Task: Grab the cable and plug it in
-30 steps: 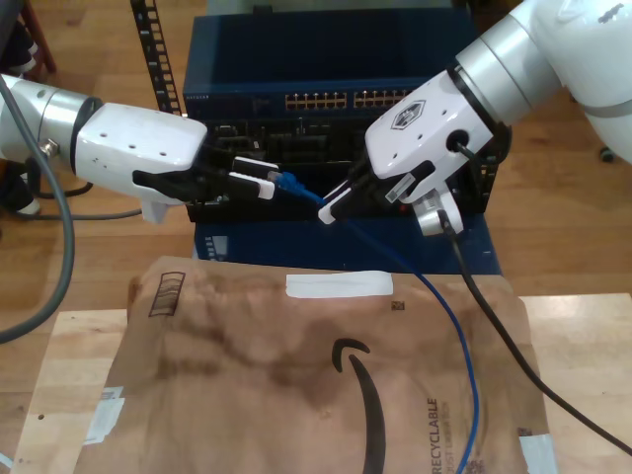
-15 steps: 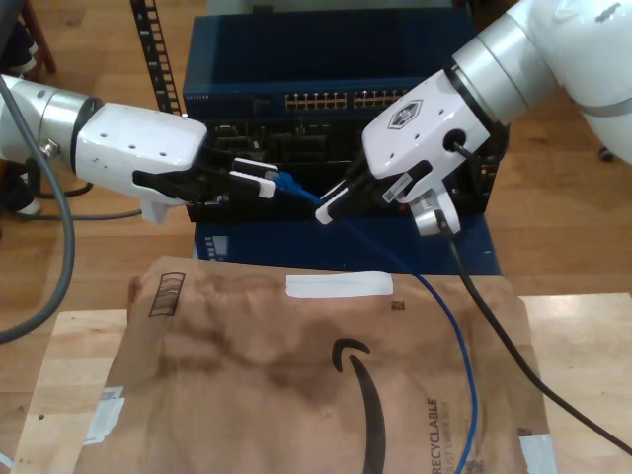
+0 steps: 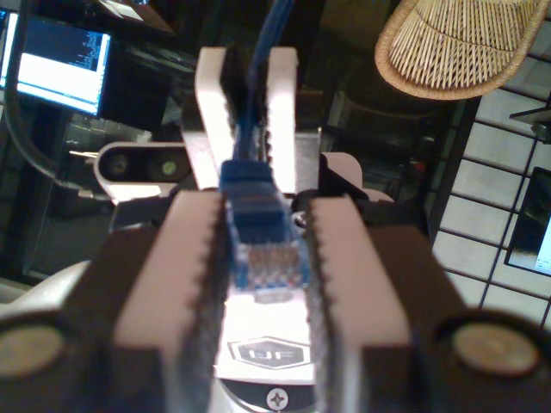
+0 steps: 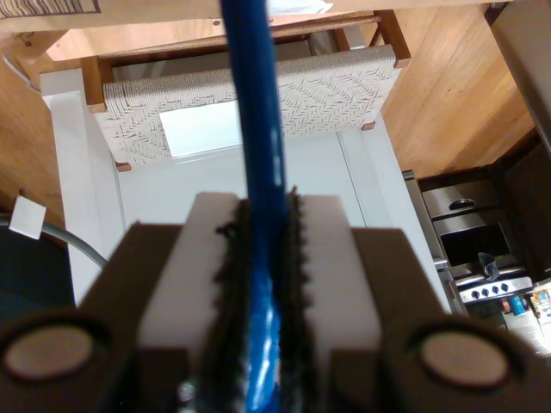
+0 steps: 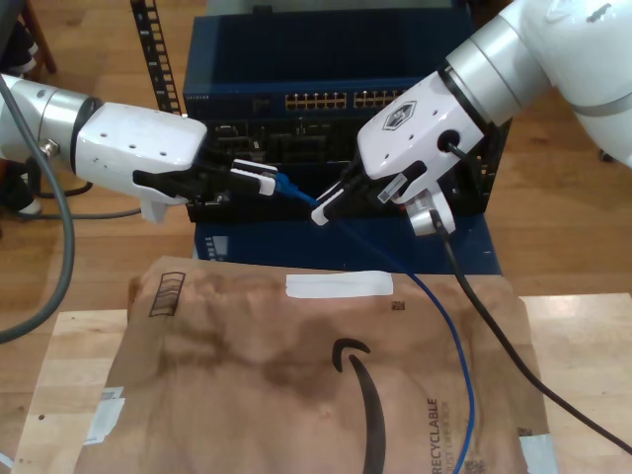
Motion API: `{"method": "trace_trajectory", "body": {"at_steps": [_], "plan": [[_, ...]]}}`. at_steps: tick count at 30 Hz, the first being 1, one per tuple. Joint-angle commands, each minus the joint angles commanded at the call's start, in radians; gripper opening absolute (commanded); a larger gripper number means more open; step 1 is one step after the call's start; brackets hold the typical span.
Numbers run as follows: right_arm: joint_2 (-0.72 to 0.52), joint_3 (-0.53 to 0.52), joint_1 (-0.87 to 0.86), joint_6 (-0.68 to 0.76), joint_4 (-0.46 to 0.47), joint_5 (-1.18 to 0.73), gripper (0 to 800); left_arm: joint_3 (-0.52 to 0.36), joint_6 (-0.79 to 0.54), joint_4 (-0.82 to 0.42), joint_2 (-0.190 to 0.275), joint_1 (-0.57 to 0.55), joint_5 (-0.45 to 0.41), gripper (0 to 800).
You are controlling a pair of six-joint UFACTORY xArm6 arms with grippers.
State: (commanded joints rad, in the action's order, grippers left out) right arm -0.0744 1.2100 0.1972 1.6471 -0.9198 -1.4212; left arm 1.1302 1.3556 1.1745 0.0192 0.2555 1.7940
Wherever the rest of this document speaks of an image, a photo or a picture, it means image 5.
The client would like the blue network cable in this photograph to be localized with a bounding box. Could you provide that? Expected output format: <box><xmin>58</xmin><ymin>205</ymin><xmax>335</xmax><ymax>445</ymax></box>
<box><xmin>274</xmin><ymin>171</ymin><xmax>478</xmax><ymax>474</ymax></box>

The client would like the blue base box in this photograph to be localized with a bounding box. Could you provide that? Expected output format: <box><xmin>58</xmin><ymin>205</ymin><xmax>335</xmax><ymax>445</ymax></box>
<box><xmin>192</xmin><ymin>216</ymin><xmax>503</xmax><ymax>277</ymax></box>

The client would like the black rack server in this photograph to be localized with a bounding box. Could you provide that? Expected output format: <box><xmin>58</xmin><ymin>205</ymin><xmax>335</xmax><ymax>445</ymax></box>
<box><xmin>182</xmin><ymin>116</ymin><xmax>366</xmax><ymax>167</ymax></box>

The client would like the long white tape strip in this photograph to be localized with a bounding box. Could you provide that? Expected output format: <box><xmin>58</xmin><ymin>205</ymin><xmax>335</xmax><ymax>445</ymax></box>
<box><xmin>285</xmin><ymin>271</ymin><xmax>395</xmax><ymax>299</ymax></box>

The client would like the brown wooden chair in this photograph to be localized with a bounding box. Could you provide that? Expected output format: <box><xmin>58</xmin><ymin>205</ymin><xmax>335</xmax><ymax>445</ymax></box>
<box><xmin>19</xmin><ymin>0</ymin><xmax>58</xmax><ymax>75</ymax></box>

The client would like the person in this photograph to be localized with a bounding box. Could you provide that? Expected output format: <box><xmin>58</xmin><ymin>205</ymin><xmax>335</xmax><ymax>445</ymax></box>
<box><xmin>0</xmin><ymin>19</ymin><xmax>45</xmax><ymax>218</ymax></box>

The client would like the brown packing paper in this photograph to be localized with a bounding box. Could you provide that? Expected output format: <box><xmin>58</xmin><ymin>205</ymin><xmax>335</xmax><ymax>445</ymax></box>
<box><xmin>81</xmin><ymin>254</ymin><xmax>559</xmax><ymax>474</ymax></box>

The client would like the white tape with label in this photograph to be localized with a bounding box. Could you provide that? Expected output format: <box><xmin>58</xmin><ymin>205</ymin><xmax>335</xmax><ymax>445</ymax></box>
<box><xmin>86</xmin><ymin>384</ymin><xmax>126</xmax><ymax>445</ymax></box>

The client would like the white tape patch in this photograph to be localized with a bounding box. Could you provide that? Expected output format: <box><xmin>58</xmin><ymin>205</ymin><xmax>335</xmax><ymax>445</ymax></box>
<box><xmin>517</xmin><ymin>433</ymin><xmax>559</xmax><ymax>474</ymax></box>

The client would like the black rack frame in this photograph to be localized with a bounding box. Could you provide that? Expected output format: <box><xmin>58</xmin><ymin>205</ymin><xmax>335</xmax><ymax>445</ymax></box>
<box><xmin>130</xmin><ymin>0</ymin><xmax>513</xmax><ymax>223</ymax></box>

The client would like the long black camera cable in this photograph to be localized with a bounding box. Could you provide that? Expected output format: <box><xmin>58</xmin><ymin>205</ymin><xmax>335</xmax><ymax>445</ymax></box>
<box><xmin>430</xmin><ymin>209</ymin><xmax>632</xmax><ymax>458</ymax></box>

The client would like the blue network switch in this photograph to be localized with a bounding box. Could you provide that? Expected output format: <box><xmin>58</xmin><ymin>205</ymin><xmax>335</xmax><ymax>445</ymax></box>
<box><xmin>181</xmin><ymin>8</ymin><xmax>478</xmax><ymax>119</ymax></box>

